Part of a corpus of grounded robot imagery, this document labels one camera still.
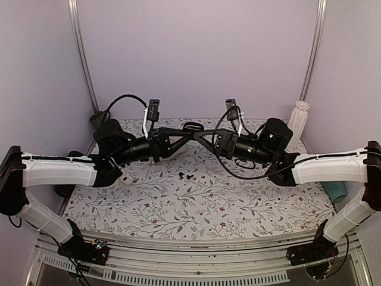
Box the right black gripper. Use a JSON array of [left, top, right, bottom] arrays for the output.
[[193, 128, 274, 166]]

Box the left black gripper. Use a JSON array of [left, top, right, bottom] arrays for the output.
[[113, 127, 192, 166]]

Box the black earbud charging case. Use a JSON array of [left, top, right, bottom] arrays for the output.
[[182, 122, 204, 132]]

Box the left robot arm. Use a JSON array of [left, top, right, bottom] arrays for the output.
[[1, 119, 194, 259]]

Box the white case near left arm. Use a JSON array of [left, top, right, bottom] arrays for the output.
[[120, 176, 133, 186]]

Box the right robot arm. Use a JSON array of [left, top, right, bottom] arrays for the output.
[[193, 118, 380, 260]]

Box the swirl patterned bowl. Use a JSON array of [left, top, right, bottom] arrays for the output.
[[161, 148, 185, 161]]

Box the floral tablecloth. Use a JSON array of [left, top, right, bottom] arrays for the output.
[[61, 118, 339, 241]]

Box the grey mug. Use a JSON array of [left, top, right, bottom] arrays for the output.
[[89, 111, 110, 129]]

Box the white ribbed vase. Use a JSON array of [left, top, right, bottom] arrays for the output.
[[288, 100, 310, 150]]

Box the black cylinder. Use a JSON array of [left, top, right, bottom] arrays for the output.
[[54, 185, 73, 198]]

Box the teal cup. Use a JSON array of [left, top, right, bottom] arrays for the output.
[[321, 182, 347, 203]]

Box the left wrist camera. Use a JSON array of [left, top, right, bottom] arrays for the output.
[[147, 99, 160, 122]]

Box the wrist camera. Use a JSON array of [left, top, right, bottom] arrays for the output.
[[225, 98, 239, 121], [147, 99, 160, 122]]

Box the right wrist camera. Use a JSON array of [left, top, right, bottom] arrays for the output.
[[225, 98, 239, 121]]

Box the right camera cable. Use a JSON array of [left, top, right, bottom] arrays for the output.
[[211, 108, 298, 180]]

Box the camera cable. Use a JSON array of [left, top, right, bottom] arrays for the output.
[[211, 108, 298, 180], [102, 94, 149, 126]]

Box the left camera cable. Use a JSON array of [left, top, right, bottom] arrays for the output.
[[102, 94, 149, 126]]

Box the front aluminium rail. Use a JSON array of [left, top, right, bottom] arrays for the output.
[[28, 232, 373, 286]]

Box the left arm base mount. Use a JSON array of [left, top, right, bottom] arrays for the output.
[[57, 237, 110, 266]]

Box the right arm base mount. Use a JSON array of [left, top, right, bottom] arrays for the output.
[[286, 242, 339, 280]]

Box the left aluminium post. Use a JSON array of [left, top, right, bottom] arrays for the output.
[[67, 0, 99, 113]]

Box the aluminium post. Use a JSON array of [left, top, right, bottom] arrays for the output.
[[67, 0, 99, 113], [299, 0, 327, 101]]

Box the right aluminium post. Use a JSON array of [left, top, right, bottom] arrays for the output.
[[299, 0, 327, 101]]

